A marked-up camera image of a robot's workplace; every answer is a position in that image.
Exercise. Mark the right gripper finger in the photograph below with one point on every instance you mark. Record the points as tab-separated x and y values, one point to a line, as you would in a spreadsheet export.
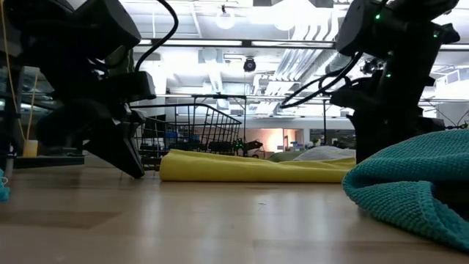
373	139

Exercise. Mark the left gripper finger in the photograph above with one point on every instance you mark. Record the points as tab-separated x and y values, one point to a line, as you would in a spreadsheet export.
124	150

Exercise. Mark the grey microfiber towel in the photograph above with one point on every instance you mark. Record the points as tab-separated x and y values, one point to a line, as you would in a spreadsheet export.
326	152

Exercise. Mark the teal microfiber towel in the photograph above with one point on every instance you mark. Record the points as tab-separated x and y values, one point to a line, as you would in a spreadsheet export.
3	188
399	176

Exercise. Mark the yellow microfiber towel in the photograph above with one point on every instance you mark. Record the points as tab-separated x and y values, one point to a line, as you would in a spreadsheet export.
238	168

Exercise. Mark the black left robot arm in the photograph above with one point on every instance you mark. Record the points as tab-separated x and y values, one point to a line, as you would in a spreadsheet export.
66	40

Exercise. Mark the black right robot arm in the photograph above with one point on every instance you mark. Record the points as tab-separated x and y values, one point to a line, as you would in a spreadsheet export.
399	36

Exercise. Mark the green cactus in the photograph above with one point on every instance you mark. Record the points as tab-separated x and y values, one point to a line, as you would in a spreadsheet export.
122	60

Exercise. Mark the yellow cup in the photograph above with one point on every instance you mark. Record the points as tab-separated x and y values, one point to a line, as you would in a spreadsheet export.
30	149

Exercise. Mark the black ceiling camera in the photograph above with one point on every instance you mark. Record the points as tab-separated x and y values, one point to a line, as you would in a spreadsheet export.
249	65

